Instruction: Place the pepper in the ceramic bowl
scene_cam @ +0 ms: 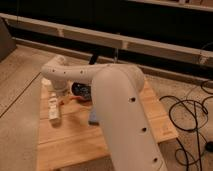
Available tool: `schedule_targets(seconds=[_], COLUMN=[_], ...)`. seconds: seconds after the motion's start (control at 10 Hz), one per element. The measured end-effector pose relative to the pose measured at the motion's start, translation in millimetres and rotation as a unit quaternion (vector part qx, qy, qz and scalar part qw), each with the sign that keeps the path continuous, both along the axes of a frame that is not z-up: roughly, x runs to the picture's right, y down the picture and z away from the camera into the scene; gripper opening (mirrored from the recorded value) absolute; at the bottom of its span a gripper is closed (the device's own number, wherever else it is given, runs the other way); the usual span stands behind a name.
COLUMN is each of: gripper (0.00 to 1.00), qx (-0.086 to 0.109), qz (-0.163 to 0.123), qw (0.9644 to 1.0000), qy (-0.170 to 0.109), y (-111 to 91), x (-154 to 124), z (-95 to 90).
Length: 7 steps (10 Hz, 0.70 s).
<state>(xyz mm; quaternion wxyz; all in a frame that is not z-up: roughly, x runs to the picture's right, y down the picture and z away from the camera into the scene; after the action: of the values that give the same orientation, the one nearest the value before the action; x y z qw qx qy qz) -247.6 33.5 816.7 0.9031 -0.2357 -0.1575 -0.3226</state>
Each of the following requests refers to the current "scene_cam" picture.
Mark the white plastic bottle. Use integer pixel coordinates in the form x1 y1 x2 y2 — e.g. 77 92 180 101
48 93 61 125

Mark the dark ceramic bowl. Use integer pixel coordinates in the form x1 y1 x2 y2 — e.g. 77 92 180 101
71 82 91 101

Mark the grey object at left edge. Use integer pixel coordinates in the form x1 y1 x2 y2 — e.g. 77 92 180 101
0 17 16 62

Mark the white horizontal rail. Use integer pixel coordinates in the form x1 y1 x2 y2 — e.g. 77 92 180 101
0 13 213 65

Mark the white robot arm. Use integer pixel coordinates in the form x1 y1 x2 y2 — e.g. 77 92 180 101
41 59 168 171

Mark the white round cup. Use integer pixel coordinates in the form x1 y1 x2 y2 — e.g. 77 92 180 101
42 78 52 87

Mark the blue sponge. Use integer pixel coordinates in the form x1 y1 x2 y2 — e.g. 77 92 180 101
88 109 99 125

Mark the red pepper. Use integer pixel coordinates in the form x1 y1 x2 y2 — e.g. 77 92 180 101
64 96 80 103

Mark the wooden table board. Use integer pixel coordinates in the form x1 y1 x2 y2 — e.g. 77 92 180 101
36 81 178 171

